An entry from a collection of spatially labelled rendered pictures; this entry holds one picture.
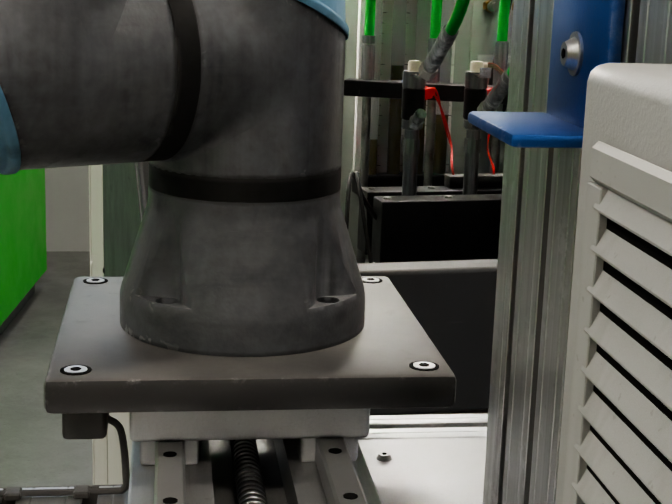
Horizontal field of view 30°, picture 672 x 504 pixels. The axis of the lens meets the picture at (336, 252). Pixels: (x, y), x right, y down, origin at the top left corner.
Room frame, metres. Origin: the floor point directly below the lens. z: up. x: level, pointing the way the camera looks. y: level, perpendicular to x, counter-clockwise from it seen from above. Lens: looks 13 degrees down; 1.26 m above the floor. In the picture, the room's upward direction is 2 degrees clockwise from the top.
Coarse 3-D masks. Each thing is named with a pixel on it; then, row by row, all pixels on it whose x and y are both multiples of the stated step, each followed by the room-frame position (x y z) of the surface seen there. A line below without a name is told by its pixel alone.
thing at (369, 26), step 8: (368, 0) 1.71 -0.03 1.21; (456, 0) 1.37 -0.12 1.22; (464, 0) 1.36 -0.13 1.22; (368, 8) 1.71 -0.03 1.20; (456, 8) 1.37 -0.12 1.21; (464, 8) 1.37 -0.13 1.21; (368, 16) 1.71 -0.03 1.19; (456, 16) 1.37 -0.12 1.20; (464, 16) 1.38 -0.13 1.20; (368, 24) 1.71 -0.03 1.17; (448, 24) 1.39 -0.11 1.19; (456, 24) 1.38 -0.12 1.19; (368, 32) 1.71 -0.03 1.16; (448, 32) 1.39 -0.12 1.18; (456, 32) 1.40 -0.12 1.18; (368, 40) 1.71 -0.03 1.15
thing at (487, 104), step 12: (432, 0) 1.70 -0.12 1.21; (432, 12) 1.69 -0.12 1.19; (432, 24) 1.69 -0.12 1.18; (432, 36) 1.69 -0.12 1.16; (504, 72) 1.44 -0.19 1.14; (504, 84) 1.44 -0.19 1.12; (492, 96) 1.47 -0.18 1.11; (504, 96) 1.47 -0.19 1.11; (480, 108) 1.50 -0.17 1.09; (492, 108) 1.49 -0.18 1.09
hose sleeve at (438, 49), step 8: (440, 32) 1.41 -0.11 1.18; (440, 40) 1.41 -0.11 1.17; (448, 40) 1.40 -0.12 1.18; (432, 48) 1.43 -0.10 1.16; (440, 48) 1.42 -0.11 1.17; (448, 48) 1.42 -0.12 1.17; (432, 56) 1.43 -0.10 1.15; (440, 56) 1.43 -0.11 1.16; (424, 64) 1.46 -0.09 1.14; (432, 64) 1.44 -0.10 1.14; (440, 64) 1.45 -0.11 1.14; (432, 72) 1.46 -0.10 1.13
